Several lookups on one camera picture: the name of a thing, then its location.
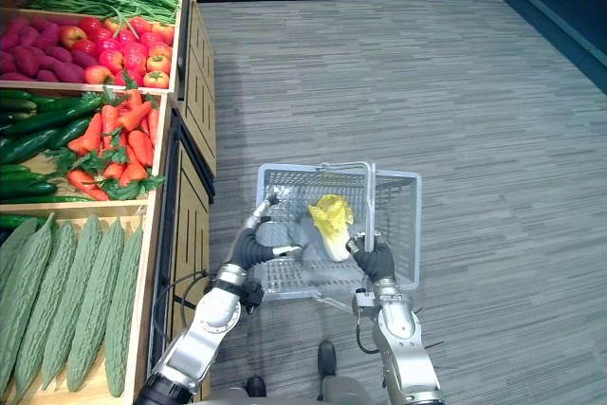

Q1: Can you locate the robot left dark foot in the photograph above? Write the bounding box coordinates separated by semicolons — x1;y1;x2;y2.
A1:
245;375;267;399

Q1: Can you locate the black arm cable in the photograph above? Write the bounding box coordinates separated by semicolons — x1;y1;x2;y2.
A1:
151;270;219;354

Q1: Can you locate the robot dark foot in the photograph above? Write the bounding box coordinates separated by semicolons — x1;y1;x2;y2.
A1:
245;375;267;399
316;341;339;377

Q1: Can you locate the grey plastic shopping basket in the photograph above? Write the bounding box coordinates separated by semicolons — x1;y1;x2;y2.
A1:
252;160;423;314

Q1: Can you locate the robot right dark foot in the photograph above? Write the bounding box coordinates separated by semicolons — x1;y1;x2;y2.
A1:
316;341;339;377

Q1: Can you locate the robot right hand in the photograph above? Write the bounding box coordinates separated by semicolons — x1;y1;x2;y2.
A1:
346;232;396;285

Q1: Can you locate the robot right silver leg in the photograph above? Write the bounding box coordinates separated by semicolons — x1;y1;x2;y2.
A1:
316;375;377;405

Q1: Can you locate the yellow napa cabbage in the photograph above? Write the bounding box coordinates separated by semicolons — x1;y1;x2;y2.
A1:
307;193;356;263

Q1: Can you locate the wooden produce display shelf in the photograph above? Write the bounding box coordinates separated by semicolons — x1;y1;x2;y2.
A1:
0;0;218;405

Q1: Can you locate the dark blue store shelf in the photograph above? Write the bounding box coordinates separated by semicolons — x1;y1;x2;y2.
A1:
505;0;607;82

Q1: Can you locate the green bitter gourd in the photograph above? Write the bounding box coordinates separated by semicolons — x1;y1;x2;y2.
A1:
0;217;39;292
65;217;126;393
103;224;144;398
0;212;56;392
40;214;104;391
12;219;79;404

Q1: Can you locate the red yellow apple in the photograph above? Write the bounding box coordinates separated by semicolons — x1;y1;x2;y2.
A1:
59;25;88;49
83;64;115;85

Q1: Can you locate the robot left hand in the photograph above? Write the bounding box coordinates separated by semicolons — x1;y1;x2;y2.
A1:
226;193;305;279

